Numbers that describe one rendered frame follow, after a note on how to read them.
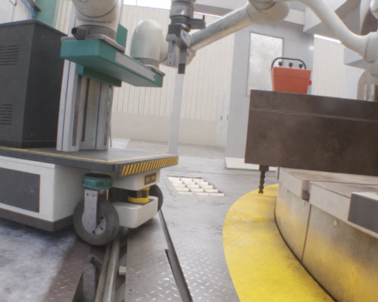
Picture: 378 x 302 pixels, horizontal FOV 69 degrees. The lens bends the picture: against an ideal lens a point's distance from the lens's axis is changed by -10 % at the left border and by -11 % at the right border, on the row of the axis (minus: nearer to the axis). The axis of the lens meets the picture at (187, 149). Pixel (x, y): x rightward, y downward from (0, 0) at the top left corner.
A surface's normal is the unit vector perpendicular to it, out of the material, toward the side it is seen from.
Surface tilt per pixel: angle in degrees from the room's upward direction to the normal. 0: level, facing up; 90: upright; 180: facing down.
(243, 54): 90
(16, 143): 90
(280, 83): 97
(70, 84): 90
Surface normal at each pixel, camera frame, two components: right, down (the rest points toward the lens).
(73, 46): -0.25, 0.02
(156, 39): 0.64, 0.07
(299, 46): 0.17, 0.06
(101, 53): 0.96, 0.10
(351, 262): -0.99, -0.08
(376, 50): -0.79, 0.22
